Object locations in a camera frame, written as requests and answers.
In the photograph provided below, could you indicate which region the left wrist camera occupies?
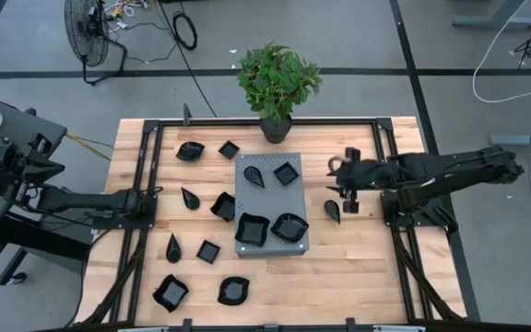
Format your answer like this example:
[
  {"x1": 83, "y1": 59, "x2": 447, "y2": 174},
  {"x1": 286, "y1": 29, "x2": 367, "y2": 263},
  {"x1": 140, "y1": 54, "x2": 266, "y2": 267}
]
[{"x1": 29, "y1": 132, "x2": 54, "y2": 157}]

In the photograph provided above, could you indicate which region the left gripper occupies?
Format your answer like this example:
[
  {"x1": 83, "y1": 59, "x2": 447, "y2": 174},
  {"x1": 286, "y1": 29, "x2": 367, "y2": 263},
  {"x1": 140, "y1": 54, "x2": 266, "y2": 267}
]
[{"x1": 0, "y1": 146, "x2": 66, "y2": 197}]

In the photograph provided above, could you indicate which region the yellow cable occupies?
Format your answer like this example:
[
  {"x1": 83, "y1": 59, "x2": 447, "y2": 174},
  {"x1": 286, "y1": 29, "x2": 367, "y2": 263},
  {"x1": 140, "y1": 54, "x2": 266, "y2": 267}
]
[{"x1": 65, "y1": 132, "x2": 112, "y2": 162}]

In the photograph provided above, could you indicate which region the black teardrop mini plate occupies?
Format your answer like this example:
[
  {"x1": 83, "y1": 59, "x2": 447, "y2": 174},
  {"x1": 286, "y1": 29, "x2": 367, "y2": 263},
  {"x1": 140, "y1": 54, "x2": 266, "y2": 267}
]
[
  {"x1": 165, "y1": 232, "x2": 183, "y2": 265},
  {"x1": 242, "y1": 165, "x2": 266, "y2": 189},
  {"x1": 181, "y1": 186, "x2": 201, "y2": 212},
  {"x1": 324, "y1": 198, "x2": 342, "y2": 226}
]

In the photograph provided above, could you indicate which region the coiled black cable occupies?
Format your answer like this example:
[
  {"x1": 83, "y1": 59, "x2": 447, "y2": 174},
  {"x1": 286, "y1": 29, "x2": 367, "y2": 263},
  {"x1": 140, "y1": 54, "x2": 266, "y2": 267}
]
[{"x1": 171, "y1": 11, "x2": 199, "y2": 51}]

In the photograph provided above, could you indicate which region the white floor cable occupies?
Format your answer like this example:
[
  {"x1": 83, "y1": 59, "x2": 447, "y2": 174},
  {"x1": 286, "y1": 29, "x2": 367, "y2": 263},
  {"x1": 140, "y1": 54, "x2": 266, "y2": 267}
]
[{"x1": 471, "y1": 0, "x2": 531, "y2": 104}]

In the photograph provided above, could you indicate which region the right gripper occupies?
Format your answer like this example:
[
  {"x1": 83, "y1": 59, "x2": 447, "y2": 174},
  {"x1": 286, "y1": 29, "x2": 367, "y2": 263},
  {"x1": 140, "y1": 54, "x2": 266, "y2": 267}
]
[{"x1": 324, "y1": 147, "x2": 394, "y2": 214}]

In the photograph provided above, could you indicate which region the white power strip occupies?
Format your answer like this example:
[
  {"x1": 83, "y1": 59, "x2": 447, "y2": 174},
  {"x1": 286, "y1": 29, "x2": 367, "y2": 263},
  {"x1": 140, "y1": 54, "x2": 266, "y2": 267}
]
[{"x1": 103, "y1": 0, "x2": 152, "y2": 22}]

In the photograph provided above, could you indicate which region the black desk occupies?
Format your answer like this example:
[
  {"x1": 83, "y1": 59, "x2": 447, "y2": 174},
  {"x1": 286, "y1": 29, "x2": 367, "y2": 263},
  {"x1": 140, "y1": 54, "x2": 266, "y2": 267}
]
[{"x1": 0, "y1": 94, "x2": 94, "y2": 294}]

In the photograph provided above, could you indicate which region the black floor fan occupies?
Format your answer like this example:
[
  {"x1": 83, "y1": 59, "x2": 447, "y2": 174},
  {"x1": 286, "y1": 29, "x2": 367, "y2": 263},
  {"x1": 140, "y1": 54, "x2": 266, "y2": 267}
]
[{"x1": 64, "y1": 0, "x2": 128, "y2": 87}]

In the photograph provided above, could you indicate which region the green plant in black pot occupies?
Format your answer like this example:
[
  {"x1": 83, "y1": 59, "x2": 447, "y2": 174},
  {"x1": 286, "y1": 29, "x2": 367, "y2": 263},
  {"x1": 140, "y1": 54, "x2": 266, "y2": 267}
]
[{"x1": 236, "y1": 41, "x2": 325, "y2": 145}]

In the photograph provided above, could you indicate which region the black wavy square mini plate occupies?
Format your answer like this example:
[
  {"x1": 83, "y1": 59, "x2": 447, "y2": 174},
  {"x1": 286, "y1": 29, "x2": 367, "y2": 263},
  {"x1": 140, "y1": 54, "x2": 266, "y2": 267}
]
[
  {"x1": 151, "y1": 273, "x2": 190, "y2": 314},
  {"x1": 233, "y1": 211, "x2": 272, "y2": 248},
  {"x1": 209, "y1": 191, "x2": 239, "y2": 224}
]

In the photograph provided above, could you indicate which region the black small square mini plate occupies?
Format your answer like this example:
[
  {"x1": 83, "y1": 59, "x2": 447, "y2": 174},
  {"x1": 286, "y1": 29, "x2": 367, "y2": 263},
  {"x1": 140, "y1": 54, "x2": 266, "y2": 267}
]
[
  {"x1": 218, "y1": 139, "x2": 241, "y2": 160},
  {"x1": 272, "y1": 160, "x2": 301, "y2": 187},
  {"x1": 195, "y1": 239, "x2": 222, "y2": 266}
]

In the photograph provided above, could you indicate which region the grey perforated metal shelf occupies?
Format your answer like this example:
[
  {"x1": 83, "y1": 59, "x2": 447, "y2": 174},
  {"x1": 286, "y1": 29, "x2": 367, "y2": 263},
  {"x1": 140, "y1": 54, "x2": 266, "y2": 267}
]
[{"x1": 233, "y1": 152, "x2": 312, "y2": 258}]

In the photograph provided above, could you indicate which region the black leaf-shaped mini plate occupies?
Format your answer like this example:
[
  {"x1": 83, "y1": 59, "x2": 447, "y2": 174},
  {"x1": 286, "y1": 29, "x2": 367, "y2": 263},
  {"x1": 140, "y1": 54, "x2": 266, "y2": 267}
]
[
  {"x1": 217, "y1": 276, "x2": 251, "y2": 307},
  {"x1": 269, "y1": 212, "x2": 311, "y2": 244},
  {"x1": 175, "y1": 140, "x2": 206, "y2": 162}
]

